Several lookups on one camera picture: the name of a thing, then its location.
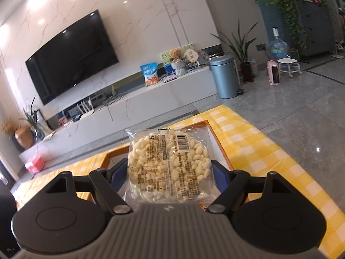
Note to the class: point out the blue water jug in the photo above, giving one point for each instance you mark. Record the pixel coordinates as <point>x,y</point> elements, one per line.
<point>279,48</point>

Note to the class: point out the pink storage box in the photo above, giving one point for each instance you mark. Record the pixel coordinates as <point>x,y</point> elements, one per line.
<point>35,164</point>

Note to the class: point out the blue grey trash can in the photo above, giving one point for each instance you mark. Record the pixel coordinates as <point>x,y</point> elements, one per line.
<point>225,78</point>

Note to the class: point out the white router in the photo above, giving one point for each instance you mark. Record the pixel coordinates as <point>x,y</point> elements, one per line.
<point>86,116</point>

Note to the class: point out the pink space heater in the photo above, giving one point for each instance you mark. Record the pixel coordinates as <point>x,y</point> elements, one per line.
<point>274,74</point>

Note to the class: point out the white round stool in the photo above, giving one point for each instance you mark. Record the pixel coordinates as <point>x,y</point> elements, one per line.
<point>287,60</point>

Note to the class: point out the green plant in glass vase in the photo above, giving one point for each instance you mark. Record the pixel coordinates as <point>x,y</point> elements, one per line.
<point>39,135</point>

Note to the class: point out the orange brown vase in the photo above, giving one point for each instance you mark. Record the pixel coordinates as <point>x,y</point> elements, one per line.
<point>24,139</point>

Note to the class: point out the brown teddy bear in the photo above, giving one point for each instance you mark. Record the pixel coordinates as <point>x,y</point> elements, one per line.
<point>174,54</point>

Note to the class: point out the white set-top box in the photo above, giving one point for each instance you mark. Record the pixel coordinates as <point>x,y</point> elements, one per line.
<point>169,78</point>

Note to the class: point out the dried flower bunch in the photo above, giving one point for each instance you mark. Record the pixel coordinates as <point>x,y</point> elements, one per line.
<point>8,126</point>

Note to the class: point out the green picture board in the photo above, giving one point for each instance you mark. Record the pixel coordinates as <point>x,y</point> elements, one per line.
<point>164,56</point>

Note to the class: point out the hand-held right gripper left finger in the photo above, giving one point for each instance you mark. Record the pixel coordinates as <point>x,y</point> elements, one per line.
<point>120,176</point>

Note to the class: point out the small pink photo card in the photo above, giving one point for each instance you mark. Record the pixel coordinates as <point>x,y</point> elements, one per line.
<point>62,120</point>

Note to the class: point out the round white hand fan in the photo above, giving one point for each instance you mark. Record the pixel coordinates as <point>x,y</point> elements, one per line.
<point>192,55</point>

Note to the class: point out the yellow checked tablecloth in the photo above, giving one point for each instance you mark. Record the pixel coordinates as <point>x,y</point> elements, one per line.
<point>269,153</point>

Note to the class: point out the black wall television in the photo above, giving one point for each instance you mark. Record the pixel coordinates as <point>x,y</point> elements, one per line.
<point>72,59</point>

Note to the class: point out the white marble television cabinet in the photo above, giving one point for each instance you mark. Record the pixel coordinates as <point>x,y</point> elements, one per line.
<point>134,108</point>

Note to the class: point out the blue snack bag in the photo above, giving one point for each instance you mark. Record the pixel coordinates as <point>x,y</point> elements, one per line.
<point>149,74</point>

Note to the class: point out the trailing ivy plant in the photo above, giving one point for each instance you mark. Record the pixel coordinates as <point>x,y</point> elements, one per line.
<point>285,0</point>

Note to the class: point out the clear puffed rice cake packet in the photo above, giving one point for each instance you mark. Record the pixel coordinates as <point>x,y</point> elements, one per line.
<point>167,167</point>

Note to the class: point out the orange cardboard box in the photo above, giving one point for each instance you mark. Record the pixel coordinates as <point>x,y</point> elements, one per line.
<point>216,145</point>

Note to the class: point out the grey dresser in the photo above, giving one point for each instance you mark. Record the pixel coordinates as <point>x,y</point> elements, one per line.
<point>315,27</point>

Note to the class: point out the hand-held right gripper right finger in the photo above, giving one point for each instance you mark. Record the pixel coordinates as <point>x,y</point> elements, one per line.
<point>219,176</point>

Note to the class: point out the long-leaf potted plant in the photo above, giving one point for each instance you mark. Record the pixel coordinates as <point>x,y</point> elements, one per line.
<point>246,72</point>

